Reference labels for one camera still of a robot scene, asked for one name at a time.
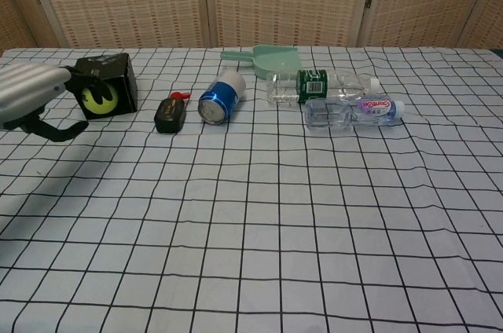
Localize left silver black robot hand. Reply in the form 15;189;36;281
0;64;113;144

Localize yellow tennis ball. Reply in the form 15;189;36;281
81;83;119;115

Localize black cardboard box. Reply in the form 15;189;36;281
73;53;139;121

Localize small black bottle red cap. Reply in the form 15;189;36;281
153;91;190;134

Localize blue silver drink can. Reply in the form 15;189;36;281
197;70;247;126

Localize mint green plastic dustpan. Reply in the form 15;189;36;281
219;45;303;79

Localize light blue checked tablecloth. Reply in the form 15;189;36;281
0;46;503;333

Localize clear bottle green label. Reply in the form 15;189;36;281
266;68;381;108

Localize clear bottle pink label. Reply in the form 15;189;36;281
304;93;406;132

